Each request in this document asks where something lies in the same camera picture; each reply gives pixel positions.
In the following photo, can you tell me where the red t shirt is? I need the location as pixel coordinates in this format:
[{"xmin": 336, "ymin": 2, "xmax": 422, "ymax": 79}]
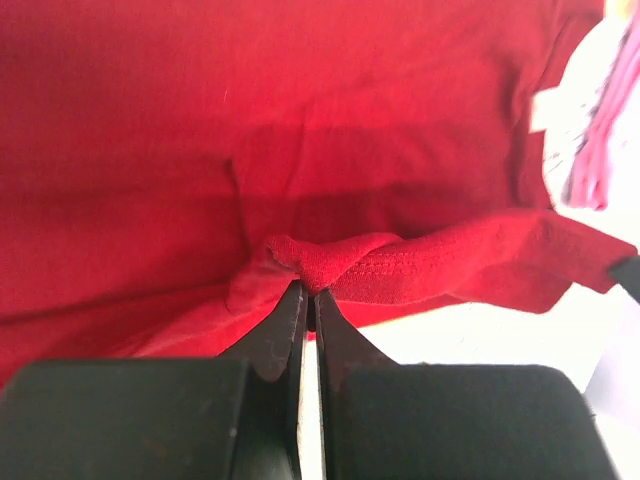
[{"xmin": 1, "ymin": 1, "xmax": 636, "ymax": 380}]

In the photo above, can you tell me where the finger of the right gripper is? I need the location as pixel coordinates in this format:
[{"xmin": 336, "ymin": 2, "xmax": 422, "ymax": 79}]
[{"xmin": 608, "ymin": 254, "xmax": 640, "ymax": 303}]

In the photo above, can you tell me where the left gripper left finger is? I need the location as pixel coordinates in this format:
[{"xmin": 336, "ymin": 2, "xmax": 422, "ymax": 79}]
[{"xmin": 1, "ymin": 282, "xmax": 308, "ymax": 479}]

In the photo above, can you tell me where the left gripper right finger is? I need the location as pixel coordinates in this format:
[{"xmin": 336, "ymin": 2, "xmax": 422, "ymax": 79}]
[{"xmin": 314, "ymin": 291, "xmax": 616, "ymax": 480}]

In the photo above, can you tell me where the folded pink t shirt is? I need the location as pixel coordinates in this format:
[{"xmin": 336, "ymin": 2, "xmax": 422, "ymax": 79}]
[{"xmin": 564, "ymin": 10, "xmax": 639, "ymax": 210}]

